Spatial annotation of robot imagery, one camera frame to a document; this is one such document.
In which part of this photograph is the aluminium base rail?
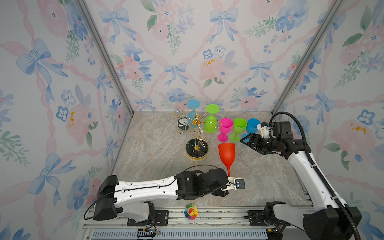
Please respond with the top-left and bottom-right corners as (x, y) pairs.
(76, 205), (340, 240)

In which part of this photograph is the gold wine glass rack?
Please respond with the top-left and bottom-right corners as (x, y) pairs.
(174, 111), (221, 160)

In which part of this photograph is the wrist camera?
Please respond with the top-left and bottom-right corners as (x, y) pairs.
(227, 177), (246, 191)
(257, 122), (274, 139)

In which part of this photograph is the light blue wine glass back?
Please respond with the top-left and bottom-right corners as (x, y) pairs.
(187, 100), (201, 130)

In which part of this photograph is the blue wine glass front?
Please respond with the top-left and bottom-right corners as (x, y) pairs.
(242, 118), (261, 138)

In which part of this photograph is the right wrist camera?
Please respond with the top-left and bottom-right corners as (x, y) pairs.
(257, 122), (274, 139)

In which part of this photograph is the green wine glass back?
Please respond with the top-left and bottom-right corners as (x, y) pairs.
(204, 104), (220, 133)

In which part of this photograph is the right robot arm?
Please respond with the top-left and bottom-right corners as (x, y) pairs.
(241, 122), (362, 240)

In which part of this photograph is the magenta wine glass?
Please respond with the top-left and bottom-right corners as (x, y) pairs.
(218, 118), (233, 143)

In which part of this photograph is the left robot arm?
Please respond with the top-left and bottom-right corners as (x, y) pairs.
(91, 167), (237, 223)

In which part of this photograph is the green wine glass front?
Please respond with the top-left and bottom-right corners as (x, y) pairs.
(230, 118), (248, 143)

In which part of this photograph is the small black alarm clock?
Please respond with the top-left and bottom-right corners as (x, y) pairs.
(178, 117), (189, 131)

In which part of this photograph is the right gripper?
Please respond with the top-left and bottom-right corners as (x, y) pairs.
(240, 133), (279, 154)

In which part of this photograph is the rainbow flower toy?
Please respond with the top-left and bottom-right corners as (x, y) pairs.
(184, 203), (199, 220)

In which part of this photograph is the black corrugated cable hose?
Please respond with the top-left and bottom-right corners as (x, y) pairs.
(268, 111), (362, 240)

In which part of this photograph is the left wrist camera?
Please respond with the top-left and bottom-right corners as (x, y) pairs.
(227, 177), (246, 191)

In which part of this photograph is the red wine glass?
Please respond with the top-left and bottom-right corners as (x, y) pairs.
(218, 143), (236, 177)

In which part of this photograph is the green wine glass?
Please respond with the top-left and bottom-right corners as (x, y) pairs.
(204, 104), (220, 133)
(230, 118), (248, 143)

